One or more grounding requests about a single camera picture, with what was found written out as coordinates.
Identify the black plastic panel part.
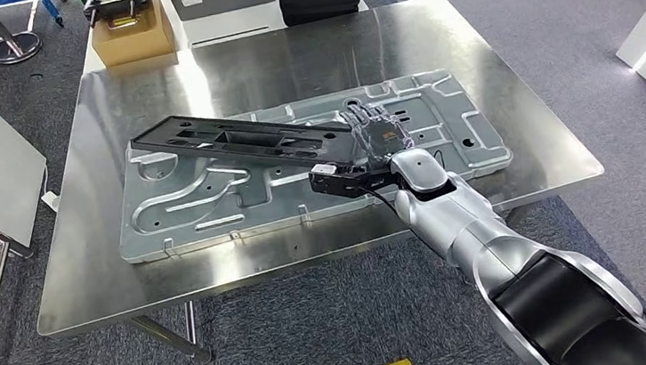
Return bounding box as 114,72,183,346
126,98,358,185

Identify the steel workbench table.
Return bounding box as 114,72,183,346
8,0,620,365

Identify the grey stamped metal panel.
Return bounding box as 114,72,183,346
104,62,521,265

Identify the brown cardboard box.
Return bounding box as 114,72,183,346
88,0,179,71

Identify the white power strip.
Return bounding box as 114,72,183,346
41,190,63,214

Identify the metal clamp tool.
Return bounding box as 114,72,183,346
81,0,154,30

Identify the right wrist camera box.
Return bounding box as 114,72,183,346
309,162,339,178

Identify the black right wrist camera bracket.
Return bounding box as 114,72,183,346
308,160,404,203

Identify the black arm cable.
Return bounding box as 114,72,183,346
357,179,408,221

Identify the chrome stanchion post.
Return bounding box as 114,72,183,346
0,0,44,65

